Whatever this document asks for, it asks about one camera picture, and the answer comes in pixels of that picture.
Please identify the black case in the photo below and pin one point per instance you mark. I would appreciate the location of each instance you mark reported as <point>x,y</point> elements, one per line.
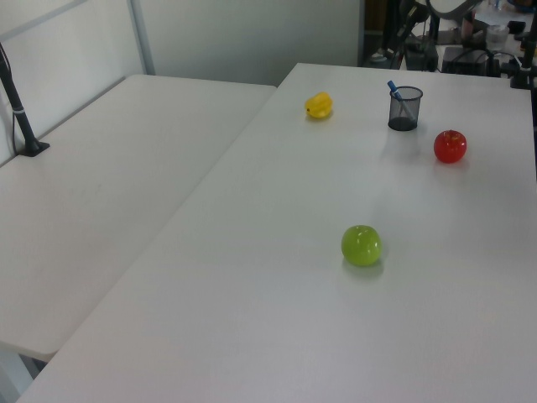
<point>421,56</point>

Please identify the black equipment box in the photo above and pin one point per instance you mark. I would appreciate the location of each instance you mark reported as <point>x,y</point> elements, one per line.
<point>465,59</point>

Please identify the grey partition frame post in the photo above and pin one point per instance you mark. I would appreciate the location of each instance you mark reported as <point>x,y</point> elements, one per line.
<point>142,38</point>

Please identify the black mesh pen cup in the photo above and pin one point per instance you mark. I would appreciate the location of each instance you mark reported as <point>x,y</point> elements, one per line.
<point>413,110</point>

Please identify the black camera pole with base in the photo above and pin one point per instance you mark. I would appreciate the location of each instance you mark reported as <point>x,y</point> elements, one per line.
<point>21,121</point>

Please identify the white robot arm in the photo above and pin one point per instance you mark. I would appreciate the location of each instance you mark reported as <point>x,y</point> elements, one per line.
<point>449,5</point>

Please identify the blue white marker pen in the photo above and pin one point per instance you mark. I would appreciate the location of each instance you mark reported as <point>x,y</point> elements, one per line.
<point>393,89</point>

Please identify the green apple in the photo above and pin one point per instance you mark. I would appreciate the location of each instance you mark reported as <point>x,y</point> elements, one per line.
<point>361,245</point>

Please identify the white sneaker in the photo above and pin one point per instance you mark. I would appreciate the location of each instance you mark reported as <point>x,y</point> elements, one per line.
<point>379,55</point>

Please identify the red apple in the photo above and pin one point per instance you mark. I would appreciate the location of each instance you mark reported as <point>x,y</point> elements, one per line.
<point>449,147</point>

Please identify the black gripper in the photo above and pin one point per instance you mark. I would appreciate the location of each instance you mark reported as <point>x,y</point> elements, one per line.
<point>418,13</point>

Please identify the clear plastic container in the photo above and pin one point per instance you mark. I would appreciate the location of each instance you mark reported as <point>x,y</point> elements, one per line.
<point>497,32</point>

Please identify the black clamp stand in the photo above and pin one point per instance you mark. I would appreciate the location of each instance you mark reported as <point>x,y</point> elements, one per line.
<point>524,71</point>

